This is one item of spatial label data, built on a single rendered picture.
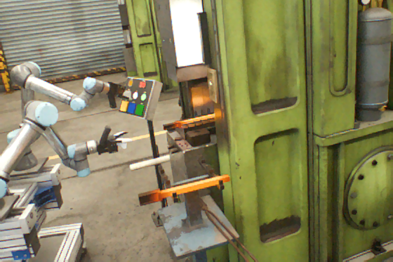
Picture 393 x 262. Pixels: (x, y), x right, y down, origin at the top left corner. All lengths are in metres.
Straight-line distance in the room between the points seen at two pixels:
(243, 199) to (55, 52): 8.55
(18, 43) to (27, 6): 0.93
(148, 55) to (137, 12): 0.81
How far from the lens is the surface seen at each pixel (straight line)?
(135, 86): 2.65
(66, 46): 10.01
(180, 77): 2.01
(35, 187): 2.49
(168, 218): 1.87
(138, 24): 6.99
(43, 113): 1.90
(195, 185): 1.55
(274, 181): 2.06
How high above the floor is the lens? 1.71
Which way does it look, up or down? 18 degrees down
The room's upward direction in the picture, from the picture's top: 7 degrees counter-clockwise
